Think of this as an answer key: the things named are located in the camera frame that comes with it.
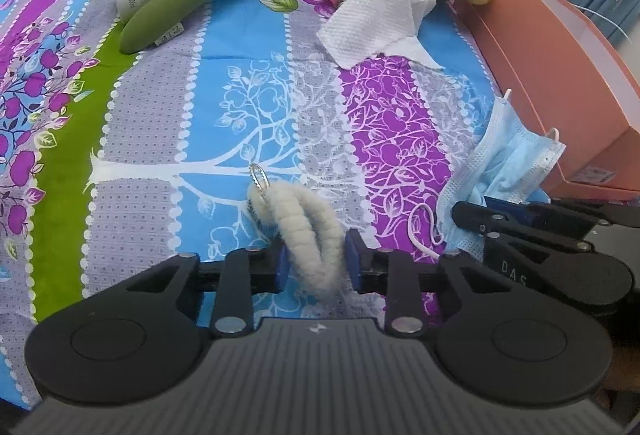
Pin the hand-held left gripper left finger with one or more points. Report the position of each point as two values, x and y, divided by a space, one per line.
281 265

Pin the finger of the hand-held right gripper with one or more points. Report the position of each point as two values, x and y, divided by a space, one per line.
505 209
475 217

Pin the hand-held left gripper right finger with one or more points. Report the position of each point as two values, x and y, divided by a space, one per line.
353 260

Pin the blue face mask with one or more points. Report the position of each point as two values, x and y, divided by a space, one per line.
505 160

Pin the orange cardboard box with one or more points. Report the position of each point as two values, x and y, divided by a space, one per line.
550 80

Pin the white paper towel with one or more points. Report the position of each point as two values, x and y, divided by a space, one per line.
370 15

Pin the floral striped bedsheet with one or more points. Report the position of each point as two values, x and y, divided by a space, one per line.
150 140

